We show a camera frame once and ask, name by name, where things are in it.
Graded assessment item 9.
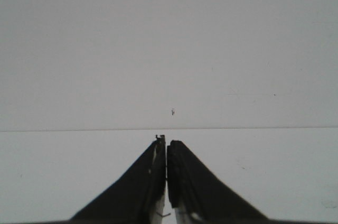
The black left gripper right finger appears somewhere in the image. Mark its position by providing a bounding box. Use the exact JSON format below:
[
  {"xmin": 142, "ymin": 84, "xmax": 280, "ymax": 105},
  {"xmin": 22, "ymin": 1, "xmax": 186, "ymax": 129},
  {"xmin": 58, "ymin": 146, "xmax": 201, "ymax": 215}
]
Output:
[{"xmin": 167, "ymin": 141, "xmax": 269, "ymax": 221}]

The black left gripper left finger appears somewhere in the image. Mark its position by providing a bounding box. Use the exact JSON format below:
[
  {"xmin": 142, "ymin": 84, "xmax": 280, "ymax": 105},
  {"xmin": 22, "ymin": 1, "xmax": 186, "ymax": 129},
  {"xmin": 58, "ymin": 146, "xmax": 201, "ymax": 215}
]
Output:
[{"xmin": 71, "ymin": 135, "xmax": 166, "ymax": 221}]

